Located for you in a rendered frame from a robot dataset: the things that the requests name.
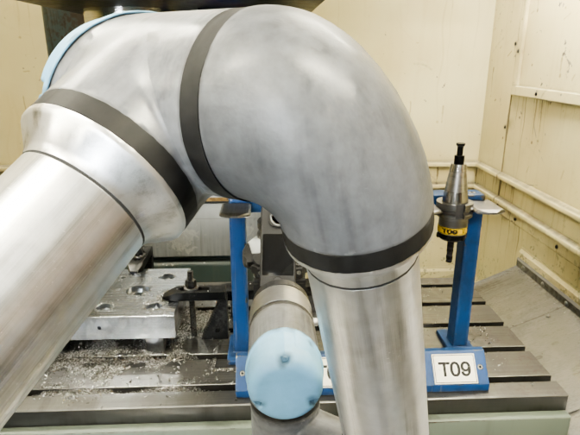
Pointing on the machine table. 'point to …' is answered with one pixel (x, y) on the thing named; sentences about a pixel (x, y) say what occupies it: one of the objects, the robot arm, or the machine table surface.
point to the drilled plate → (130, 321)
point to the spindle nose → (114, 11)
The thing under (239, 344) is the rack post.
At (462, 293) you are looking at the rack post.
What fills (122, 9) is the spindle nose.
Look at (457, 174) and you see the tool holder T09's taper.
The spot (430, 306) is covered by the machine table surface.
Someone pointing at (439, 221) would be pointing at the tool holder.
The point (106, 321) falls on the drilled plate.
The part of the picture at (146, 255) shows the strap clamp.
